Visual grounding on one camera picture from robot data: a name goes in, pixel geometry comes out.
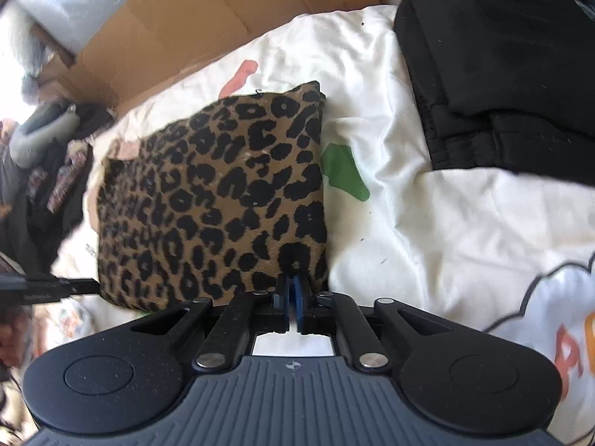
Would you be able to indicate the white printed bed sheet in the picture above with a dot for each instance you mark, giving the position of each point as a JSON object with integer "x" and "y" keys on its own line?
{"x": 506, "y": 253}

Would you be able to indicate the brown cardboard sheet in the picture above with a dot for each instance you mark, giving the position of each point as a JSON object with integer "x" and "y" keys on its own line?
{"x": 150, "y": 44}

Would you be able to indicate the leopard print garment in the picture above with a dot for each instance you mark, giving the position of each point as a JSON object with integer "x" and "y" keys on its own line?
{"x": 216, "y": 205}

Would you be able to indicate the pile of dark clothes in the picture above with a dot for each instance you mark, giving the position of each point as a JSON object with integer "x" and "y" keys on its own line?
{"x": 45, "y": 165}

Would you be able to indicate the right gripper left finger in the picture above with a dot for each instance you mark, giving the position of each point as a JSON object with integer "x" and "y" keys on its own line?
{"x": 232, "y": 330}

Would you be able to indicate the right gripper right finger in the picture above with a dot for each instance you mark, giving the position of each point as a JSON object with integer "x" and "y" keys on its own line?
{"x": 340, "y": 318}

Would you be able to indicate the person's left hand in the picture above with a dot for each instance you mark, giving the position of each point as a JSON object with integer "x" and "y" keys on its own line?
{"x": 17, "y": 332}

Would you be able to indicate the black folded garment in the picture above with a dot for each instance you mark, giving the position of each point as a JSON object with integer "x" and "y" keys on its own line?
{"x": 503, "y": 84}

